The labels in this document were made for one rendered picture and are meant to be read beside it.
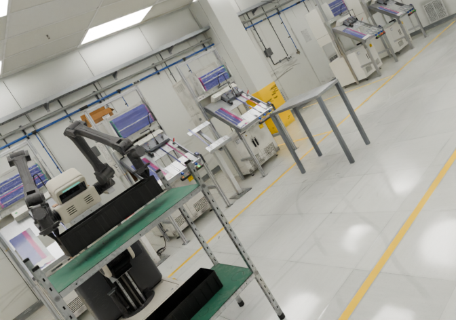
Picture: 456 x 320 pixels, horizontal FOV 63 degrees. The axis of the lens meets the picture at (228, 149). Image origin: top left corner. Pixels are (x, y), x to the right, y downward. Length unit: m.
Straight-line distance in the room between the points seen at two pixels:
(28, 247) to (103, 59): 3.52
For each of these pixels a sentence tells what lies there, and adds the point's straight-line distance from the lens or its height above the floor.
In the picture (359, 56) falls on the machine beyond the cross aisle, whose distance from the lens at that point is 7.91.
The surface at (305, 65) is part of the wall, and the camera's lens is 9.18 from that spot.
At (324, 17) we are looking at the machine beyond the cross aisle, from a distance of 7.88.
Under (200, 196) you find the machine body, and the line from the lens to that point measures 4.87.
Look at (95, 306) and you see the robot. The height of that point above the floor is 0.48.
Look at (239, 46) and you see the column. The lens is 7.37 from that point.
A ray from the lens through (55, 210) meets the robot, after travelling 2.60.
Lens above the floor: 1.36
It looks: 9 degrees down
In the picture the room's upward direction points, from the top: 30 degrees counter-clockwise
